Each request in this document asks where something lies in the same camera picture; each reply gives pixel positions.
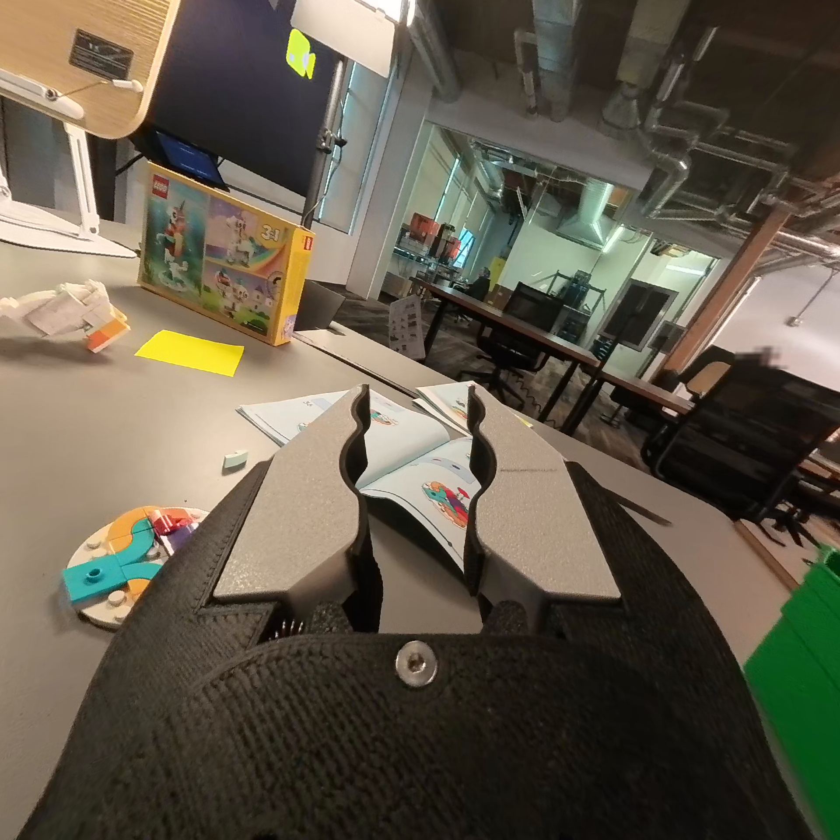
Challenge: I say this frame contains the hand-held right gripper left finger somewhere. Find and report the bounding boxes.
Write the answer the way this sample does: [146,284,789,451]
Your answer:
[212,384,371,605]

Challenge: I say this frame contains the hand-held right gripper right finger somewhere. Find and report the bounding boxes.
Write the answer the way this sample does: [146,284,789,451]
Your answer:
[462,384,623,605]

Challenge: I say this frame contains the lego instruction booklet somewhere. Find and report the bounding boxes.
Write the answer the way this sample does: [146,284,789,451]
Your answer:
[236,388,487,568]
[412,379,536,437]

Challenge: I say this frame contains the round colourful lego build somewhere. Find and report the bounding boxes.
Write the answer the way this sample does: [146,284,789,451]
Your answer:
[62,504,211,632]

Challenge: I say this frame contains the closed lego instruction booklet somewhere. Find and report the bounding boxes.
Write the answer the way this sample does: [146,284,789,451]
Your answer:
[412,379,536,437]

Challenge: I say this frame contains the yellow lego box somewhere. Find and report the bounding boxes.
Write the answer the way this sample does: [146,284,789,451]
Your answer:
[136,162,317,347]

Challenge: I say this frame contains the white lego unicorn build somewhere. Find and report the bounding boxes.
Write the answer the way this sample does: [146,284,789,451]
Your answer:
[0,280,131,356]

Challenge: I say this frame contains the yellow sticky note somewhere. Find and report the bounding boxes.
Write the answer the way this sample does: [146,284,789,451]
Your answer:
[134,329,245,378]

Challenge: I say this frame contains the long wooden table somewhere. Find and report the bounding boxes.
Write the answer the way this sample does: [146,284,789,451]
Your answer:
[408,276,700,437]

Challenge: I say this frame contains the black mesh office chair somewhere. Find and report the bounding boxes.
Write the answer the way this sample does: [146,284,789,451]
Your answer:
[640,360,840,549]

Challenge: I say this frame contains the printed paper sheet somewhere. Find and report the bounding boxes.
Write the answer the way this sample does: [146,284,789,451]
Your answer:
[387,294,429,360]

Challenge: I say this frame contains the wooden back chair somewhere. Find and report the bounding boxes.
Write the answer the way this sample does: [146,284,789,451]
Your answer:
[676,357,739,403]

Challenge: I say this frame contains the green plastic bin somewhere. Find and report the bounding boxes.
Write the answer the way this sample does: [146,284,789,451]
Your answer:
[743,546,840,840]

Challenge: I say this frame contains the small tablet screen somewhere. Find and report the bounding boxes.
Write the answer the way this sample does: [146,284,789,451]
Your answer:
[150,129,228,186]

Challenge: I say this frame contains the black light stand pole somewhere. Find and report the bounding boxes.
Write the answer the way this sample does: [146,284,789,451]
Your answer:
[300,56,350,227]

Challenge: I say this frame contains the large dark screen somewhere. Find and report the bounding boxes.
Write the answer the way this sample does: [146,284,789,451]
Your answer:
[128,0,352,201]

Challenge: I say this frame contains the white softbox panel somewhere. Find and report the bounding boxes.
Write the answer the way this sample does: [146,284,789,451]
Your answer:
[289,0,413,78]

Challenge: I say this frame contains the yellow camera icon sticker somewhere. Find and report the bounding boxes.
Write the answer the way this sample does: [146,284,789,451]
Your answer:
[286,29,317,81]

